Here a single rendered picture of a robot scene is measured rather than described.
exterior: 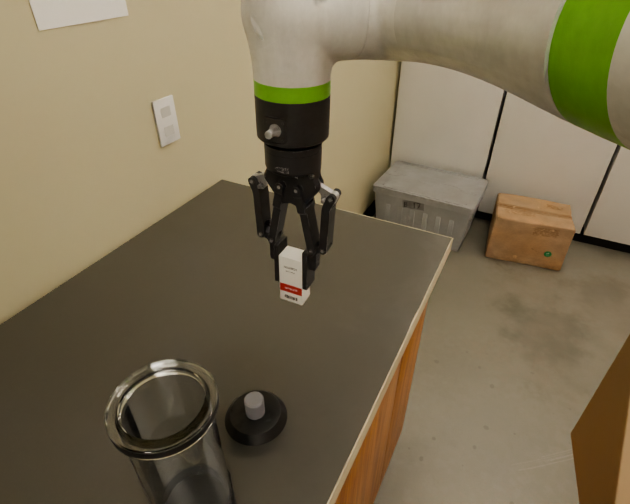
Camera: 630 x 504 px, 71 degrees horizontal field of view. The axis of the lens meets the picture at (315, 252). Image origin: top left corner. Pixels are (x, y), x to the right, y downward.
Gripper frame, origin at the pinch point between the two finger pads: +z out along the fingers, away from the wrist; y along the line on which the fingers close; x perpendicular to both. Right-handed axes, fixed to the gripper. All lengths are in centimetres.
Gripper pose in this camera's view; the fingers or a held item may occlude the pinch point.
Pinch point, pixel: (294, 263)
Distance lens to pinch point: 68.5
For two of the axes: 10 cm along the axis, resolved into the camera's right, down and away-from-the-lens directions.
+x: 4.2, -5.3, 7.4
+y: 9.1, 2.6, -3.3
